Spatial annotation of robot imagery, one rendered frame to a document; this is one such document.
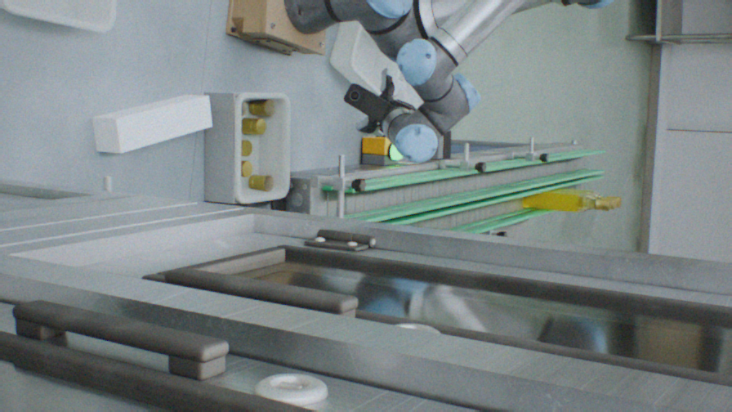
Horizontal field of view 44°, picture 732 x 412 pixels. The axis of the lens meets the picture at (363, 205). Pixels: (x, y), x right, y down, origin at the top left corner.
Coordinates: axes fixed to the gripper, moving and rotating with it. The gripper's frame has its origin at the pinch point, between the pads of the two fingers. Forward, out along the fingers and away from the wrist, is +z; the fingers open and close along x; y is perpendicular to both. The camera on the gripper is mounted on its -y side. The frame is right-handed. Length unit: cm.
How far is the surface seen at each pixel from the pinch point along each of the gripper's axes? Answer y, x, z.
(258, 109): -24.3, -10.5, -11.0
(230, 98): -32.3, -8.7, -19.9
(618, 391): -39, 15, -166
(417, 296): -37, 7, -139
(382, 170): 13.6, -15.8, 6.1
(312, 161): -3.1, -20.6, 7.4
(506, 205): 75, -21, 53
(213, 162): -30.2, -22.3, -19.8
